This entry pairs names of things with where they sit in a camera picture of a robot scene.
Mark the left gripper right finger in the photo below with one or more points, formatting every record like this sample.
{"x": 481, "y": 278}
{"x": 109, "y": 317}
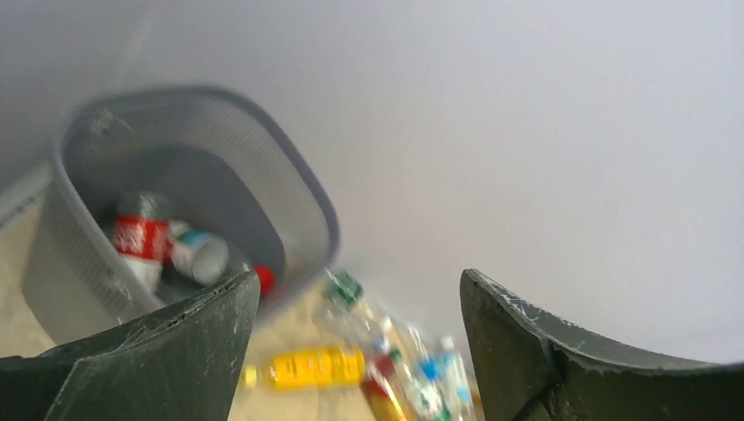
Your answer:
{"x": 533, "y": 365}

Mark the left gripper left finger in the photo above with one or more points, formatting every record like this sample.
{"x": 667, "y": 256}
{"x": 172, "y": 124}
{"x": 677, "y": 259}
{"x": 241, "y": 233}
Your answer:
{"x": 181, "y": 362}

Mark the red label water bottle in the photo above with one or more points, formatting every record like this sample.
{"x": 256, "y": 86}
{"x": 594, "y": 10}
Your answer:
{"x": 141, "y": 234}

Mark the grey mesh waste bin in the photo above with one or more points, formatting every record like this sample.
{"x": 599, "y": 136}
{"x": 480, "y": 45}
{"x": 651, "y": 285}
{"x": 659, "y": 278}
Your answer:
{"x": 224, "y": 164}

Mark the blue label water bottle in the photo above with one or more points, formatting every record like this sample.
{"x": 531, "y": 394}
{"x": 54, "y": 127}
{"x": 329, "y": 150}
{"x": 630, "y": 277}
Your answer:
{"x": 454, "y": 381}

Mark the blue cap crushed bottle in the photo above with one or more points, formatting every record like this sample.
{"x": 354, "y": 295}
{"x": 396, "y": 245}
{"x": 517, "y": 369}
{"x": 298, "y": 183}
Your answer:
{"x": 424, "y": 360}

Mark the red bottle cap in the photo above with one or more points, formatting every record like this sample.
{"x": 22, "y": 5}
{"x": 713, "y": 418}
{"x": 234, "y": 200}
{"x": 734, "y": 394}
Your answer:
{"x": 266, "y": 278}

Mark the amber tea bottle red label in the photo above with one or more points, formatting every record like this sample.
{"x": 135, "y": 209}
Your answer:
{"x": 383, "y": 394}

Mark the yellow plastic bottle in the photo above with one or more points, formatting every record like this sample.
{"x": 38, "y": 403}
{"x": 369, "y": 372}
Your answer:
{"x": 312, "y": 368}

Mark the green label clear bottle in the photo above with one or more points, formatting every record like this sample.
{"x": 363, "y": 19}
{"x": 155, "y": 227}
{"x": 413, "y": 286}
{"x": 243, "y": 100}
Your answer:
{"x": 345, "y": 311}

